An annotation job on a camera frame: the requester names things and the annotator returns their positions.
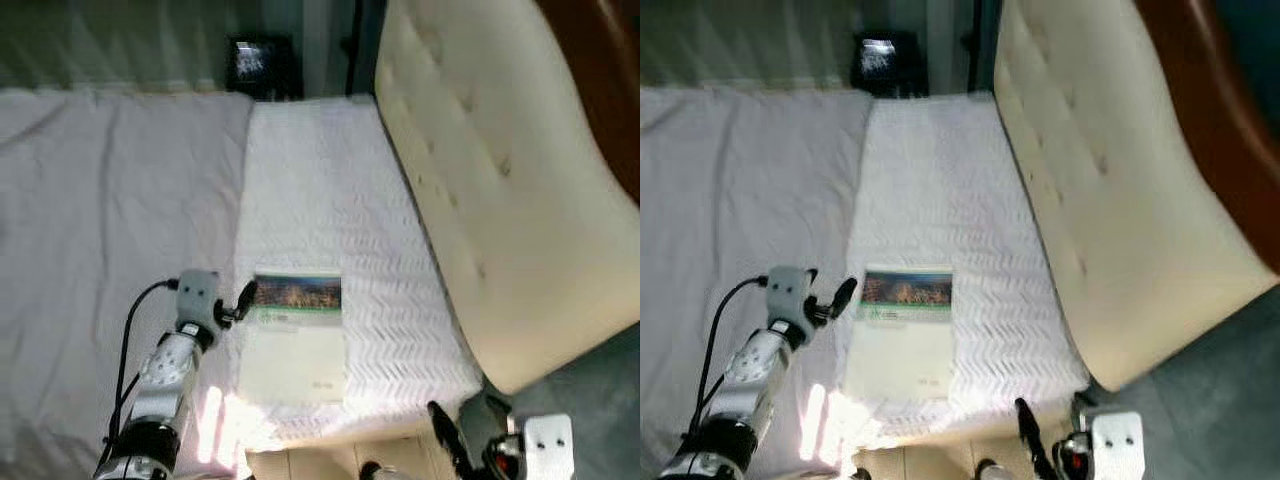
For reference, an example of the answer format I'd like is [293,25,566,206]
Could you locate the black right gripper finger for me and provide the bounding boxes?
[460,392,515,443]
[1068,392,1103,433]
[1014,397,1053,480]
[427,400,473,480]

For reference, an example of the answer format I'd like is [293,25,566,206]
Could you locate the book with landscape photo cover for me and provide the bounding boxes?
[240,272,349,406]
[845,265,956,401]

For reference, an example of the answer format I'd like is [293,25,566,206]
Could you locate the grey lilac bed sheet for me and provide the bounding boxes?
[640,88,876,480]
[0,88,251,480]

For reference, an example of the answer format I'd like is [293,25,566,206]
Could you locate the white textured mattress cover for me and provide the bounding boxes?
[232,95,486,441]
[845,95,1091,421]

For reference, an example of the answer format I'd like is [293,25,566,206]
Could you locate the black printed bag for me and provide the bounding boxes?
[850,32,929,99]
[225,35,299,101]

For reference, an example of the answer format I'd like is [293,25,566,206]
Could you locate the cream tufted headboard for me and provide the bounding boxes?
[995,0,1280,393]
[375,0,641,396]

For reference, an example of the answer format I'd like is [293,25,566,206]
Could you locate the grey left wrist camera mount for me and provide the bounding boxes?
[174,268,223,339]
[764,265,817,339]

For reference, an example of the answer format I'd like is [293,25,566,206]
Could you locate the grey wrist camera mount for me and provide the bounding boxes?
[764,265,817,339]
[1089,409,1147,480]
[521,412,577,480]
[174,268,223,339]

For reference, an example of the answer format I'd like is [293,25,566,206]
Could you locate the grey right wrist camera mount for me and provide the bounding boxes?
[1089,409,1147,480]
[521,412,577,480]

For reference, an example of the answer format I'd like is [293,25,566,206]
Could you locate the brown wooden headboard frame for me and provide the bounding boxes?
[1135,0,1280,276]
[535,0,641,206]

